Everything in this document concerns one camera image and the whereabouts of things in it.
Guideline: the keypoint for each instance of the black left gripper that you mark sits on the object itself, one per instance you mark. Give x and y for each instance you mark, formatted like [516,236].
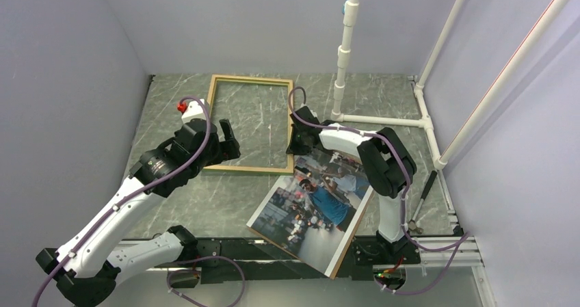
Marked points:
[227,150]

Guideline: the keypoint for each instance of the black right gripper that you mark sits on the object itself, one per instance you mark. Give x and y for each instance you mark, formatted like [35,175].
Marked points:
[295,150]

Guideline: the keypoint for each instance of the wooden picture frame green inlay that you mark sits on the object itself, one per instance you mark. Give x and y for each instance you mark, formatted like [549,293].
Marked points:
[258,109]

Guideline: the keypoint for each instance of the printed photo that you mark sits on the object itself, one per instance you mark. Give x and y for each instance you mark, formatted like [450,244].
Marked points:
[313,213]

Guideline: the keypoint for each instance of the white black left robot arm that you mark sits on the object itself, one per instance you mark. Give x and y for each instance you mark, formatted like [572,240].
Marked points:
[89,267]

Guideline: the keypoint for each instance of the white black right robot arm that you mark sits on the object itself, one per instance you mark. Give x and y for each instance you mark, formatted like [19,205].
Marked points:
[385,161]

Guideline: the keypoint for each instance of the white pvc pipe stand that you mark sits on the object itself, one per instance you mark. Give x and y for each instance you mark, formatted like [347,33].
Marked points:
[465,43]

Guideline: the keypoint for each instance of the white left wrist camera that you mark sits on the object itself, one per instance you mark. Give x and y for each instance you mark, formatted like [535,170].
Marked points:
[191,110]

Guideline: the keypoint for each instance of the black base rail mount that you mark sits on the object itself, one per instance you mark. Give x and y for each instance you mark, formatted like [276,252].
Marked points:
[260,260]

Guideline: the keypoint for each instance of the black handled hammer tool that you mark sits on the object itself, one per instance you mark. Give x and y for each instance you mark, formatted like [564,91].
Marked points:
[412,224]

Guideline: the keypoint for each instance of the aluminium extrusion rail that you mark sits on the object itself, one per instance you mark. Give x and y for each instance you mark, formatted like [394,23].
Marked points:
[467,255]

